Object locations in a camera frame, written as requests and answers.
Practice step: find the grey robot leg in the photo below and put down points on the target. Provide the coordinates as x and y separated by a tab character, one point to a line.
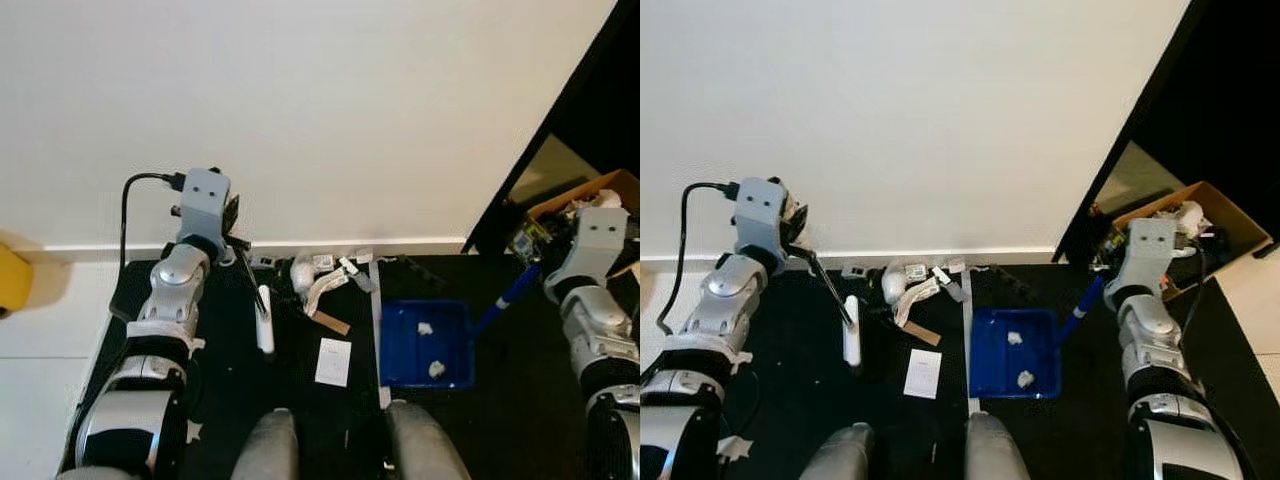
840	455
425	445
268	450
995	450

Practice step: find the cardboard trash box with labels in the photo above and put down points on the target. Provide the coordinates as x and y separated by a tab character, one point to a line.
1230	215
600	185

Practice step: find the grey robot left leg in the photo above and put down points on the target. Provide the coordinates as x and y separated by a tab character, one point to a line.
268	450
840	455

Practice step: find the blue plastic dustpan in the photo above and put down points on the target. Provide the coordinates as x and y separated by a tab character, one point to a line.
1000	365
420	350

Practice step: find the yellow plastic bin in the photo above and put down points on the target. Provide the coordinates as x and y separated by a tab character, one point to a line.
12	280

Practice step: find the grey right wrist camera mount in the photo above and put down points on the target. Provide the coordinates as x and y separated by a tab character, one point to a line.
1152	245
600	235

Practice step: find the white wrapper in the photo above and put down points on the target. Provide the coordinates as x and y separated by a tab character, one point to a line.
920	298
328	290

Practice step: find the black floor mat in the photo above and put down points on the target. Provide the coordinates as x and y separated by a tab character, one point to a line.
480	430
1080	430

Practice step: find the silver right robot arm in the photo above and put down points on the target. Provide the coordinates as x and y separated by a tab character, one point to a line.
1150	340
600	330

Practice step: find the black door frame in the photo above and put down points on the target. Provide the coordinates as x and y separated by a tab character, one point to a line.
1230	90

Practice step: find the white paper slip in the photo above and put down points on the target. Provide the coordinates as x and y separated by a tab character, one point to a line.
333	362
922	373

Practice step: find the grey robot right leg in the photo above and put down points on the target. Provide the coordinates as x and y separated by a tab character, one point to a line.
425	445
995	450

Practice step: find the small white labelled box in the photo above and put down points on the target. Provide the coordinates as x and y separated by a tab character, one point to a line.
914	271
322	262

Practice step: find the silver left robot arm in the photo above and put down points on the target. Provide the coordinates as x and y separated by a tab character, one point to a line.
170	290
725	300

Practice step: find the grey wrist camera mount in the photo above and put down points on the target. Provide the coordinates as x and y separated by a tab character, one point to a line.
205	200
760	210
600	235
1152	245

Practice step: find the black ribbed strip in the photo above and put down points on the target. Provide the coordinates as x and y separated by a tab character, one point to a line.
1012	280
425	270

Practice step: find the white crumpled trash paper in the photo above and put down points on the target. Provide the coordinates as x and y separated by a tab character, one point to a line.
595	205
1192	220

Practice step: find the small white tube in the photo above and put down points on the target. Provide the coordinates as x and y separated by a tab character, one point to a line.
950	280
357	272

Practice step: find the brown cardboard strip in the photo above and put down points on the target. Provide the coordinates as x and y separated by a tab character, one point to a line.
925	333
332	322

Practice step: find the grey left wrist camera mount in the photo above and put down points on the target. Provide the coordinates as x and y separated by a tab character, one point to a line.
205	200
760	210

